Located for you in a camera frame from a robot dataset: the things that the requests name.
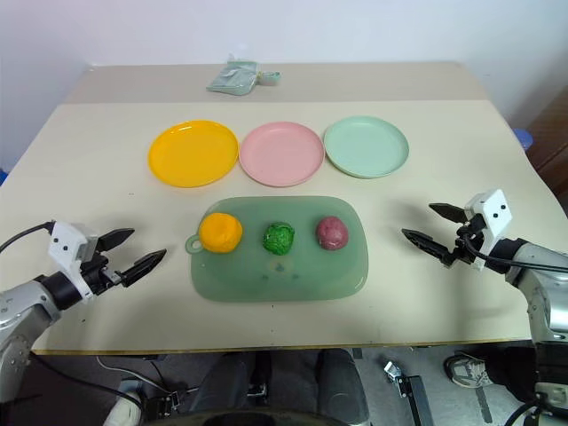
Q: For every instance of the brown wooden cabinet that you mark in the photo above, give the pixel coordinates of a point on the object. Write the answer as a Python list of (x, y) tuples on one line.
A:
[(549, 146)]

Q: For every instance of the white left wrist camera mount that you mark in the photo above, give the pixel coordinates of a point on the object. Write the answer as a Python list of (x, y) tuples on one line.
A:
[(66, 248)]

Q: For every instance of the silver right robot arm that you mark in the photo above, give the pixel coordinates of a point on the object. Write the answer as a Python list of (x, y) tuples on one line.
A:
[(539, 284)]

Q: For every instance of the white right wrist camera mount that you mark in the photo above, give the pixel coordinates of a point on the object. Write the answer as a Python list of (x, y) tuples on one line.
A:
[(493, 217)]

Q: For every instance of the light green plastic plate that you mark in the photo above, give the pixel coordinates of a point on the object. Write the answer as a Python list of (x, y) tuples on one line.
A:
[(366, 146)]

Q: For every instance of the yellow plastic plate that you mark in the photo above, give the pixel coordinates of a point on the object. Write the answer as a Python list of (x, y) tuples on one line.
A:
[(192, 153)]

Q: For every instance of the blue round object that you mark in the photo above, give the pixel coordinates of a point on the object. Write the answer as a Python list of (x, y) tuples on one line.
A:
[(523, 137)]

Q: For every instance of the black metal stand foot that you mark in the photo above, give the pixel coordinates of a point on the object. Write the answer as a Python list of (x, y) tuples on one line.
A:
[(410, 392)]

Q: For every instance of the green toy vegetable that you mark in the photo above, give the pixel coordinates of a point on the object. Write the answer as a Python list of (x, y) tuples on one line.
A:
[(278, 239)]

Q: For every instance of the orange toy fruit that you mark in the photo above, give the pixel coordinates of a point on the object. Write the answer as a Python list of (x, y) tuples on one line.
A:
[(220, 233)]

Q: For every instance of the translucent green cutting board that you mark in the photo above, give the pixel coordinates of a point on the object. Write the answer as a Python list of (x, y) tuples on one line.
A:
[(284, 270)]

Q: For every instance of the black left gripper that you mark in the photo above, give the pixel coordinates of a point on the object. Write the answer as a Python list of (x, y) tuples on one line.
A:
[(100, 274)]

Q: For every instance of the grey sneaker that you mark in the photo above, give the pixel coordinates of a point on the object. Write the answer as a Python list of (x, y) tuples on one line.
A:
[(467, 370)]

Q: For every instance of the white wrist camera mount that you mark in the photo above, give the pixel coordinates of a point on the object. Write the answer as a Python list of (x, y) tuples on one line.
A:
[(493, 217), (66, 248)]

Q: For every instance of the purple red toy fruit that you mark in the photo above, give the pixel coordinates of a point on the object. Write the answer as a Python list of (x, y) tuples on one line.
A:
[(332, 232)]

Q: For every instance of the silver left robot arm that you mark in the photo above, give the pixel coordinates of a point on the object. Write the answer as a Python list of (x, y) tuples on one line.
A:
[(26, 306)]

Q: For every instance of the pink plastic plate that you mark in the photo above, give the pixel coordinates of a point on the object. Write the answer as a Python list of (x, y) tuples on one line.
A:
[(281, 153)]

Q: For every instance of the green plastic bag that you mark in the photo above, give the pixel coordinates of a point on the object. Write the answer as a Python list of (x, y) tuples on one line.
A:
[(232, 77)]

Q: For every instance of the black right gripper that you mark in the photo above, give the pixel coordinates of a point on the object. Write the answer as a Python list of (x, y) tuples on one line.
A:
[(466, 242)]

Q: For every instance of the dark rounded robot legs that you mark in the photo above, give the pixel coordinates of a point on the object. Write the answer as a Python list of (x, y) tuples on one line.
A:
[(284, 386)]

